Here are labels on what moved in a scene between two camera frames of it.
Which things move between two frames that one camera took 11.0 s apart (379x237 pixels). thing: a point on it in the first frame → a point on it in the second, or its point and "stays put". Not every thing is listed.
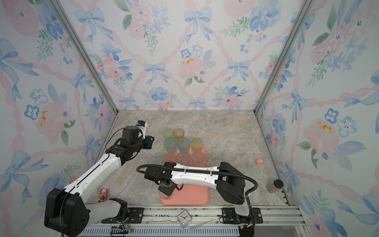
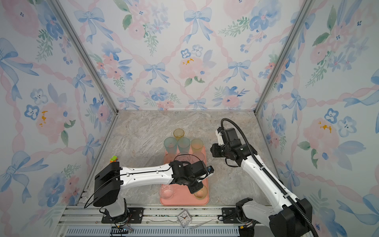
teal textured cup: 184,143 stays put
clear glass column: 183,158 stays put
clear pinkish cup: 198,159 stays put
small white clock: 184,218 stays put
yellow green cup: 197,145 stays put
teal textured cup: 170,144 stays put
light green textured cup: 168,133 → 202,193
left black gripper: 149,141 → 195,190
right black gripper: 168,193 → 214,151
